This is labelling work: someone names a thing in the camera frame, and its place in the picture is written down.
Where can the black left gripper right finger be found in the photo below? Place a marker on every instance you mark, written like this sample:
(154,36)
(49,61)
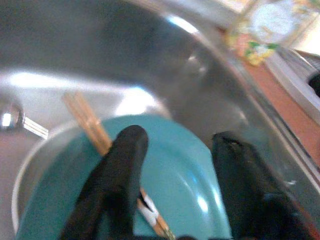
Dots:
(245,187)

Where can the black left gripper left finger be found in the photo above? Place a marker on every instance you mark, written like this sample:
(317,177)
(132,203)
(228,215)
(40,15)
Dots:
(120,162)

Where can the wooden chopstick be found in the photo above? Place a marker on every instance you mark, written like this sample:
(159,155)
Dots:
(93,120)
(82,120)

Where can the teal plate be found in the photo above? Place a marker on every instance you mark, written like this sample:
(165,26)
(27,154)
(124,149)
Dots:
(175,162)

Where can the stainless steel double sink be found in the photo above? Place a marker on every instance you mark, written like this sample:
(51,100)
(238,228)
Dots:
(125,50)

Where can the grey drain mat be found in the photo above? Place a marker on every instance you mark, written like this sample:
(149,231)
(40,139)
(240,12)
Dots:
(287,82)

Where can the metal spoon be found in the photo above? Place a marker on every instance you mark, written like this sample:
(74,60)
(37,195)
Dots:
(10,117)

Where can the black round cup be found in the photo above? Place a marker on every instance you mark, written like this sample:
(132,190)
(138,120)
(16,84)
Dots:
(315,85)

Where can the floral label soap bottle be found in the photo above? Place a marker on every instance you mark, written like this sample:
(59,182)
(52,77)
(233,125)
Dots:
(270,22)

